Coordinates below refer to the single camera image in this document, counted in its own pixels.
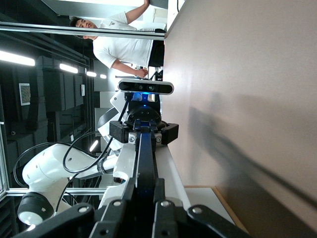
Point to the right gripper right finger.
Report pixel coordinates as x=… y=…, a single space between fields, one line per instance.
x=164 y=218

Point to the wooden drawer cabinet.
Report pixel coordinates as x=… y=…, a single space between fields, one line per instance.
x=224 y=198

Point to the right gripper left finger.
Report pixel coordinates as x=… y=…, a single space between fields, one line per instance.
x=111 y=220

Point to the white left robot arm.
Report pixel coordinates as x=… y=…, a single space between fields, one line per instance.
x=49 y=163

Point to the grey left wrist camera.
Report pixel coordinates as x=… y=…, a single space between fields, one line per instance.
x=128 y=86

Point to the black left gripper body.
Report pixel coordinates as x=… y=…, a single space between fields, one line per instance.
x=144 y=115

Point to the person in white t-shirt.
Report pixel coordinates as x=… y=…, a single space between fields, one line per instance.
x=123 y=47

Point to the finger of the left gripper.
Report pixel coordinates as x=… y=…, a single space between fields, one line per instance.
x=169 y=134
x=119 y=131

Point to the brown table cover sheet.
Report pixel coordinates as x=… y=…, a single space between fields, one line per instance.
x=247 y=62

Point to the aluminium frame bar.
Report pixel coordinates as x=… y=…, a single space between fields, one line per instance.
x=74 y=31

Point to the white wall plate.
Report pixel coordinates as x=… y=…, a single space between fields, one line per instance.
x=83 y=90

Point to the white vent grille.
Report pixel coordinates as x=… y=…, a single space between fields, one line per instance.
x=24 y=94

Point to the aluminium frame post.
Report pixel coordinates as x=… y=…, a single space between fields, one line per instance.
x=5 y=173

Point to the ceiling light strip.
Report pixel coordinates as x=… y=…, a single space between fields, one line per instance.
x=68 y=68
x=15 y=58
x=91 y=74

